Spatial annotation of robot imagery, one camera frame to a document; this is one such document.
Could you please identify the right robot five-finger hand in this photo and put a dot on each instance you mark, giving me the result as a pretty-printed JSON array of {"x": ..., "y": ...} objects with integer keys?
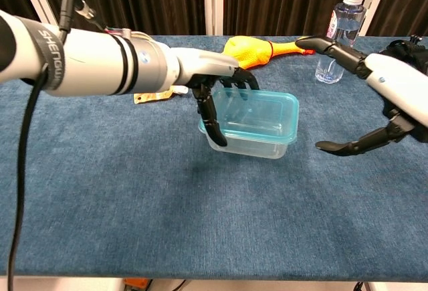
[{"x": 398, "y": 83}]

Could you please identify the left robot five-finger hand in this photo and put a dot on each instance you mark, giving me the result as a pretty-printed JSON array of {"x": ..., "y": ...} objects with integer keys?
[{"x": 207, "y": 65}]

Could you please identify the clear blue plastic container lid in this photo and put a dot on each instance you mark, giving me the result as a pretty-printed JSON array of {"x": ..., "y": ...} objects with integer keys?
[{"x": 267, "y": 113}]

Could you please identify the clear blue plastic container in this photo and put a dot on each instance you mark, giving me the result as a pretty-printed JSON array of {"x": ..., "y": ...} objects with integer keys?
[{"x": 254, "y": 150}]

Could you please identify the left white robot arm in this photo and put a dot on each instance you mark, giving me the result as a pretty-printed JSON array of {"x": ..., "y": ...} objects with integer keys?
[{"x": 93, "y": 60}]

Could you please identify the orange plastic bin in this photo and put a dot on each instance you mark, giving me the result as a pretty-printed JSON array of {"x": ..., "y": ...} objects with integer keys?
[{"x": 135, "y": 285}]

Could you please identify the yellow rubber chicken toy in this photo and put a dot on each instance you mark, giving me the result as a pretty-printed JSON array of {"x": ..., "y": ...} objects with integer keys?
[{"x": 247, "y": 53}]

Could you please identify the orange spouted drink pouch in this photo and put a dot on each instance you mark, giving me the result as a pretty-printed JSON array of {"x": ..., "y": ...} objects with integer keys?
[{"x": 150, "y": 97}]

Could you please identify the clear water bottle white cap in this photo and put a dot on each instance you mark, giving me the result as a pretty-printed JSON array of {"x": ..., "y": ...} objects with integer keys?
[{"x": 347, "y": 20}]

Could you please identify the blue tablecloth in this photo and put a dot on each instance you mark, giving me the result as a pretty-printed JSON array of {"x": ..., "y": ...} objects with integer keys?
[{"x": 167, "y": 204}]

